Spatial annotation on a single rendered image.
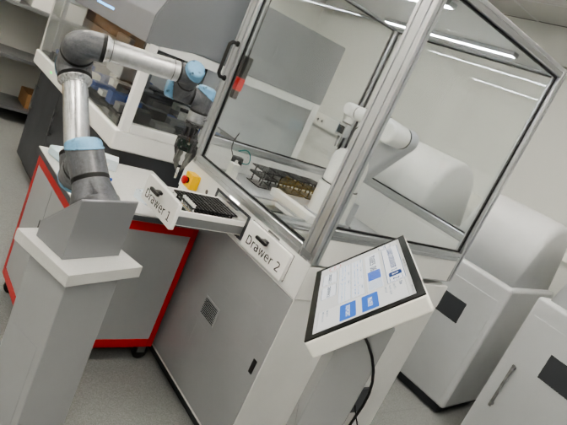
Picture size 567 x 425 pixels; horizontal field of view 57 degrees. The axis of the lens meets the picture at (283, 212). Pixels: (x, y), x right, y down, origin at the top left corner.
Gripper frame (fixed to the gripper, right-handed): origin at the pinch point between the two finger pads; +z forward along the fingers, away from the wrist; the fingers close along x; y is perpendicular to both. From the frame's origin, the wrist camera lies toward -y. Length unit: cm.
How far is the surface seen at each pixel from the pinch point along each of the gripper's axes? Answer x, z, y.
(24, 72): -250, 53, -319
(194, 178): 3.7, 7.6, -22.6
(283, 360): 70, 46, 30
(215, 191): 16.1, 7.3, -14.5
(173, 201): 8.3, 6.5, 27.0
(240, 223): 33.1, 9.8, 7.4
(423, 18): 63, -85, 36
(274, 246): 49, 7, 25
